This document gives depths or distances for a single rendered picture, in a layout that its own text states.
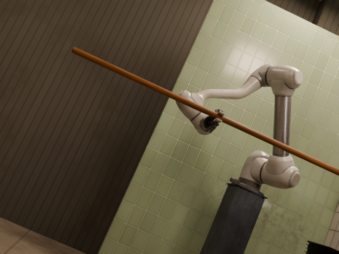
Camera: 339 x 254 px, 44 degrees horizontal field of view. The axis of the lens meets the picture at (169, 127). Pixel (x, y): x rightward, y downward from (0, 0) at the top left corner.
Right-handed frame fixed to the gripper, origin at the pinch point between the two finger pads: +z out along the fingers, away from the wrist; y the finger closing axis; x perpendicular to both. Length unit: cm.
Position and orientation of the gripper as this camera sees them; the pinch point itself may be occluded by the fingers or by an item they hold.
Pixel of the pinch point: (219, 117)
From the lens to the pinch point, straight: 210.3
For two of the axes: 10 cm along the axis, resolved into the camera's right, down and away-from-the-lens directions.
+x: -9.1, -4.2, -0.6
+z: 1.2, -1.3, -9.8
